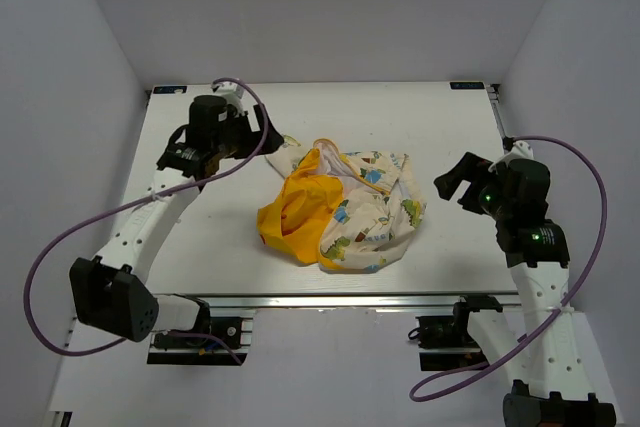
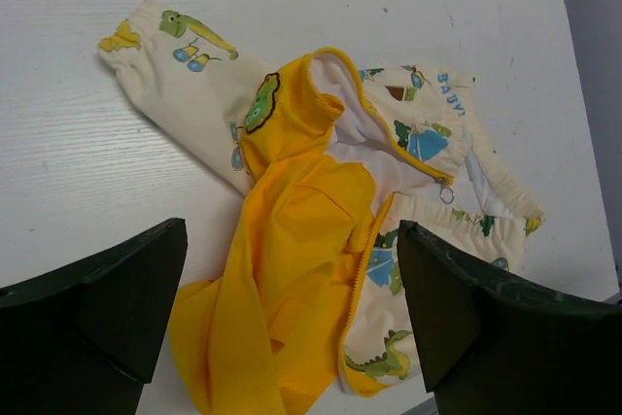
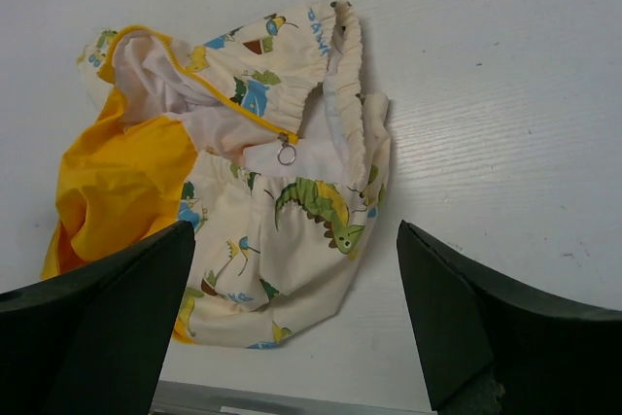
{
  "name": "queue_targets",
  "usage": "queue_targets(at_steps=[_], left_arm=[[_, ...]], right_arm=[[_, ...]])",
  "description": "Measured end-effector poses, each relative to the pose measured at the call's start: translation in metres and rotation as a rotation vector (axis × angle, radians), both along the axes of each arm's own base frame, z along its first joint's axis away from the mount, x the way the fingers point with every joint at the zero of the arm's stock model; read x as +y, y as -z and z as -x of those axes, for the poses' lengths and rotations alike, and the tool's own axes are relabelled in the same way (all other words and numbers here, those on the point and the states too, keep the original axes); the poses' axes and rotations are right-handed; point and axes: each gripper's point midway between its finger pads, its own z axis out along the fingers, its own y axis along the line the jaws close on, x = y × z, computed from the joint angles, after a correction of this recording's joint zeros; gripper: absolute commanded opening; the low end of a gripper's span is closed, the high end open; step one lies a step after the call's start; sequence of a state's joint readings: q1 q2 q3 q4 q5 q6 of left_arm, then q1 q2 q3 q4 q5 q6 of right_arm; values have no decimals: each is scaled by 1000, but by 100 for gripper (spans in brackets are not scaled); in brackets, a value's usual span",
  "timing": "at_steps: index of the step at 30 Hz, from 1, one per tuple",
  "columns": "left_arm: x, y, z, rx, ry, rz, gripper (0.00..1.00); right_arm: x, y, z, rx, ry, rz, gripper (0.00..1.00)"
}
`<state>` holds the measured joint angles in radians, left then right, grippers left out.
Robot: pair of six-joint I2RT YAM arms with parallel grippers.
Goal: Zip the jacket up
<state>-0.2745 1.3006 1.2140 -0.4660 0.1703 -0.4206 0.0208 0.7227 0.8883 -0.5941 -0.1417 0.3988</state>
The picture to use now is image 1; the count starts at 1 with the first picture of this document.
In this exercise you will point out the right blue table label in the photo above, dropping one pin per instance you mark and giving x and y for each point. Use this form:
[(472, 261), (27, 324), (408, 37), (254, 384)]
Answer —
[(467, 85)]

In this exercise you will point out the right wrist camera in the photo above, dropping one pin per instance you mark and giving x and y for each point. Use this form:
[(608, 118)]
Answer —
[(519, 150)]

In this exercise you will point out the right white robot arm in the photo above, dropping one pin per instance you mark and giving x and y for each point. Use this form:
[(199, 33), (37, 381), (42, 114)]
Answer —
[(549, 385)]

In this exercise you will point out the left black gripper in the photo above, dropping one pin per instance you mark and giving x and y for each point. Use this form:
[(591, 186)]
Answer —
[(253, 140)]

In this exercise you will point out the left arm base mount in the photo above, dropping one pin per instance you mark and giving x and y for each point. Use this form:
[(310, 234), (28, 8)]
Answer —
[(224, 341)]

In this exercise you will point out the left blue table label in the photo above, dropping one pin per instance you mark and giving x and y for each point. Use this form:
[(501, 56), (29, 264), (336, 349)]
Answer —
[(169, 89)]

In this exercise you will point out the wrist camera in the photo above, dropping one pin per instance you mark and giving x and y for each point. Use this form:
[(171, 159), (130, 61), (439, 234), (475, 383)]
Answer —
[(519, 150), (231, 92)]

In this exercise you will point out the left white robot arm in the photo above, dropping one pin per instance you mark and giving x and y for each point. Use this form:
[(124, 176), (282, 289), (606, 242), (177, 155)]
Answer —
[(109, 290)]

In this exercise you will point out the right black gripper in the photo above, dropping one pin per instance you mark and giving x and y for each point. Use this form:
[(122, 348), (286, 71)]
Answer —
[(467, 168)]

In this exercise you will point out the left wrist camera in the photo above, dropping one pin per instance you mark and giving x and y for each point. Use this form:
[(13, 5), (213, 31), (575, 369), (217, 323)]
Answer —
[(231, 92)]

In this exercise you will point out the blue table label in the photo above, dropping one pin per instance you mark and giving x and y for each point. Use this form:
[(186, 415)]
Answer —
[(467, 85), (169, 89)]

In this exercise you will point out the aluminium table front rail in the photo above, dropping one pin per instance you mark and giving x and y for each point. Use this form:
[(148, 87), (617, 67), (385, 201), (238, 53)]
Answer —
[(393, 302)]

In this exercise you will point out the yellow cream dinosaur print jacket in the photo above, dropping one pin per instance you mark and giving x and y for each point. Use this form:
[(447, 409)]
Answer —
[(345, 211)]

